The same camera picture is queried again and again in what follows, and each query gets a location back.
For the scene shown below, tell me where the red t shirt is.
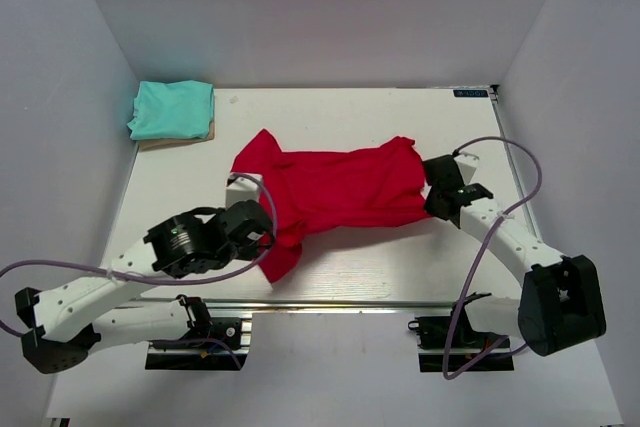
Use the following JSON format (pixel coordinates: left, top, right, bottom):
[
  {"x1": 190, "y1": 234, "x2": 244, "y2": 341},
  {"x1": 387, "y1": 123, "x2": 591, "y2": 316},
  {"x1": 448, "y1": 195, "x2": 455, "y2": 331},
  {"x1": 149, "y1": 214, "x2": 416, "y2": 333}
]
[{"x1": 232, "y1": 130, "x2": 429, "y2": 283}]

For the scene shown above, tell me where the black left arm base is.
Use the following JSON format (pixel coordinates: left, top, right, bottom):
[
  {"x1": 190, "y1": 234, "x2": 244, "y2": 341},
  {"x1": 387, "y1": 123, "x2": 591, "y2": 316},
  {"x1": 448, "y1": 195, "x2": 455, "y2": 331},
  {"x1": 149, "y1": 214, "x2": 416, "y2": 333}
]
[{"x1": 145, "y1": 295, "x2": 251, "y2": 372}]

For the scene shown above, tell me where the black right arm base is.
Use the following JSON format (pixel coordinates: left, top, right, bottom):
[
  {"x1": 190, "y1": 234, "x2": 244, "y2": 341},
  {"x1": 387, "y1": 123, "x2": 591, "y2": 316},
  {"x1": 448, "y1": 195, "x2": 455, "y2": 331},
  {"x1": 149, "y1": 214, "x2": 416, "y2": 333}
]
[{"x1": 407, "y1": 291, "x2": 516, "y2": 374}]

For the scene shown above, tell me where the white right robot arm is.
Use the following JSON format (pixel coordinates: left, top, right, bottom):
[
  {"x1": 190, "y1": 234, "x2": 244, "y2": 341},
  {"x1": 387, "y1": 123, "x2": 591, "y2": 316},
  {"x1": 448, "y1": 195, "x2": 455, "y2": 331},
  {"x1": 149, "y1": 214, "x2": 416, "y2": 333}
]
[{"x1": 423, "y1": 152, "x2": 607, "y2": 356}]

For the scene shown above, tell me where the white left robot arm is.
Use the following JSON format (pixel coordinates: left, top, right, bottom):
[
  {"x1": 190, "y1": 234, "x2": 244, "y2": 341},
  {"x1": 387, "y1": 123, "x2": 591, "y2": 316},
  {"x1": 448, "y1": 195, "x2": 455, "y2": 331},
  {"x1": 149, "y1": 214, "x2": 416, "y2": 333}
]
[{"x1": 15, "y1": 200, "x2": 275, "y2": 374}]

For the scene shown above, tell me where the blue table label sticker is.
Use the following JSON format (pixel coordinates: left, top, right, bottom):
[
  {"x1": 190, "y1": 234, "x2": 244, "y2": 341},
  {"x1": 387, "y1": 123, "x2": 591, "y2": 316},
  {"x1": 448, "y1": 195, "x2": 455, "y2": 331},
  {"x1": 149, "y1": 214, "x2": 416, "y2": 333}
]
[{"x1": 453, "y1": 89, "x2": 489, "y2": 98}]

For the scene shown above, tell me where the folded beige t shirt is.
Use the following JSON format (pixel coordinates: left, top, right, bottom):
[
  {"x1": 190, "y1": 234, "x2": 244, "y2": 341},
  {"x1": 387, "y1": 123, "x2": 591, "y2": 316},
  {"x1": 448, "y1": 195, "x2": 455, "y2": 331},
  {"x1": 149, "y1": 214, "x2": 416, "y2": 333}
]
[{"x1": 138, "y1": 120, "x2": 215, "y2": 151}]

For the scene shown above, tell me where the folded teal t shirt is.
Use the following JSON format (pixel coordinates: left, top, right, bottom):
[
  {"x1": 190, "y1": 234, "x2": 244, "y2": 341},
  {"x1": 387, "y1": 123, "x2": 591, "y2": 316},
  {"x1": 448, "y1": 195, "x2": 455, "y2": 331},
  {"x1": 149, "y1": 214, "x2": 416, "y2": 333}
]
[{"x1": 127, "y1": 80, "x2": 214, "y2": 141}]

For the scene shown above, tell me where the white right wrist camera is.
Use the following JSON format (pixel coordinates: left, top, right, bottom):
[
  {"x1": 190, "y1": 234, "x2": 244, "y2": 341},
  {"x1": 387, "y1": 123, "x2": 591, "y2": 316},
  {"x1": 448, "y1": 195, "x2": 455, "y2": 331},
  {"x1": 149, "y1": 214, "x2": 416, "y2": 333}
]
[{"x1": 452, "y1": 150, "x2": 480, "y2": 185}]

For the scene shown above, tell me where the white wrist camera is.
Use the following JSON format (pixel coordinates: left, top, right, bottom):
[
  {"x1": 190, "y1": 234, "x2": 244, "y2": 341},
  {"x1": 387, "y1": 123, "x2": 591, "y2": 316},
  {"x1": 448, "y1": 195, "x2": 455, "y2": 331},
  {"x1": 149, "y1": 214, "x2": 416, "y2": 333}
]
[
  {"x1": 225, "y1": 172, "x2": 263, "y2": 208},
  {"x1": 452, "y1": 150, "x2": 480, "y2": 185}
]

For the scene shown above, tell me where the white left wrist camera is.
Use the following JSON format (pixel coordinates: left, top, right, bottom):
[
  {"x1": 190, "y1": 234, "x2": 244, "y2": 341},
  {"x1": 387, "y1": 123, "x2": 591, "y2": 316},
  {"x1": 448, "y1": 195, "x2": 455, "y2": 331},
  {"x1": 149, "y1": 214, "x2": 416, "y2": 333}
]
[{"x1": 225, "y1": 172, "x2": 263, "y2": 208}]

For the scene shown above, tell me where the aluminium front table rail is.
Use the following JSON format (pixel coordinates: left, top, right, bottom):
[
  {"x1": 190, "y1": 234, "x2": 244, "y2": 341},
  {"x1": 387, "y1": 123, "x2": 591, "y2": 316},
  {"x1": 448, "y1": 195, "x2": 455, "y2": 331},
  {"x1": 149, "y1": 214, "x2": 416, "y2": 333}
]
[{"x1": 119, "y1": 296, "x2": 526, "y2": 314}]

